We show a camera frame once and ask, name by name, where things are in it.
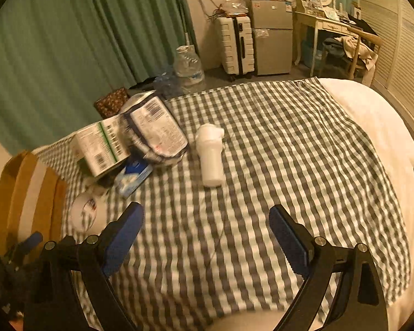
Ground grey checkered blanket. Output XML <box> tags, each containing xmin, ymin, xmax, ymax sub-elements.
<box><xmin>31</xmin><ymin>78</ymin><xmax>412</xmax><ymax>331</ymax></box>

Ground brown cardboard box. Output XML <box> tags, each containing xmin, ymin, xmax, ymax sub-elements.
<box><xmin>0</xmin><ymin>150</ymin><xmax>68</xmax><ymax>259</ymax></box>

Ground white fleece blanket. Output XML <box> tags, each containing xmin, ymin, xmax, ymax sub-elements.
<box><xmin>317</xmin><ymin>78</ymin><xmax>414</xmax><ymax>331</ymax></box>

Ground large clear water bottle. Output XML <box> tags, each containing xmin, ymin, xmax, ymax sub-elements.
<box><xmin>173</xmin><ymin>46</ymin><xmax>205</xmax><ymax>94</ymax></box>

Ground cream clothes on chair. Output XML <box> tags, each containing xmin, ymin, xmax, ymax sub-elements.
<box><xmin>335</xmin><ymin>35</ymin><xmax>378</xmax><ymax>71</ymax></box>

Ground white louvered wardrobe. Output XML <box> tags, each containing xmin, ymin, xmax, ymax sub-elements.
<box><xmin>357</xmin><ymin>0</ymin><xmax>414</xmax><ymax>128</ymax></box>

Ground green and white medicine box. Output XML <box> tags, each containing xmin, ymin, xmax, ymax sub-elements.
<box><xmin>75</xmin><ymin>119</ymin><xmax>132</xmax><ymax>178</ymax></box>

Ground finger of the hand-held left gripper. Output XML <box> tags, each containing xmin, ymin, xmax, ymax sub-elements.
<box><xmin>5</xmin><ymin>232</ymin><xmax>44</xmax><ymax>267</ymax></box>

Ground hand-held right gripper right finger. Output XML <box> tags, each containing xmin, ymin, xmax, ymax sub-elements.
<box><xmin>268</xmin><ymin>204</ymin><xmax>390</xmax><ymax>331</ymax></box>

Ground crumpled blue plastic bag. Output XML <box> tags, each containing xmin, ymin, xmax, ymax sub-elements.
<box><xmin>153</xmin><ymin>72</ymin><xmax>183</xmax><ymax>98</ymax></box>

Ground blue bin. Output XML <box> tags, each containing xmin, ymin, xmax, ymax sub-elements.
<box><xmin>302</xmin><ymin>38</ymin><xmax>327</xmax><ymax>69</ymax></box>

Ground grey mini fridge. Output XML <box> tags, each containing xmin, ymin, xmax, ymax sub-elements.
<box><xmin>246</xmin><ymin>0</ymin><xmax>294</xmax><ymax>76</ymax></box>

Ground dark blue snack packet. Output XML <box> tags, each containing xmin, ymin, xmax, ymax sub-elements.
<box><xmin>119</xmin><ymin>91</ymin><xmax>190</xmax><ymax>168</ymax></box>

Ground cream dressing table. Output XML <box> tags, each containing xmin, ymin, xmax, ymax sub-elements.
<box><xmin>293</xmin><ymin>9</ymin><xmax>361</xmax><ymax>76</ymax></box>

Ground white plastic bottle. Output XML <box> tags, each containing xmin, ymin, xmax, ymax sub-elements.
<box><xmin>196</xmin><ymin>124</ymin><xmax>225</xmax><ymax>187</ymax></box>

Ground person's leg in cream pants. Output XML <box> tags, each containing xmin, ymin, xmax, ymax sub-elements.
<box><xmin>207</xmin><ymin>310</ymin><xmax>290</xmax><ymax>331</ymax></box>

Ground wooden chair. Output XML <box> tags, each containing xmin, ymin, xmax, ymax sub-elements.
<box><xmin>319</xmin><ymin>28</ymin><xmax>383</xmax><ymax>80</ymax></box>

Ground clear plastic bag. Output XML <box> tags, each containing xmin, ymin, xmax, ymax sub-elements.
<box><xmin>221</xmin><ymin>0</ymin><xmax>249</xmax><ymax>17</ymax></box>

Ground white suitcase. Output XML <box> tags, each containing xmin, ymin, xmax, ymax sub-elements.
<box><xmin>217</xmin><ymin>15</ymin><xmax>255</xmax><ymax>76</ymax></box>

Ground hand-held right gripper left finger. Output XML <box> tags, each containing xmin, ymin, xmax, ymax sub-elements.
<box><xmin>22</xmin><ymin>202</ymin><xmax>145</xmax><ymax>331</ymax></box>

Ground white tape roll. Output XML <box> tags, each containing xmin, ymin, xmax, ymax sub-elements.
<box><xmin>71</xmin><ymin>193</ymin><xmax>108</xmax><ymax>231</ymax></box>

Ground small blue box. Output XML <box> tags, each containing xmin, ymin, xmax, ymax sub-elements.
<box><xmin>115</xmin><ymin>160</ymin><xmax>154</xmax><ymax>197</ymax></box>

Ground brown patterned pouch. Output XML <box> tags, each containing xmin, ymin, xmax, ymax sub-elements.
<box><xmin>94</xmin><ymin>88</ymin><xmax>130</xmax><ymax>117</ymax></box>

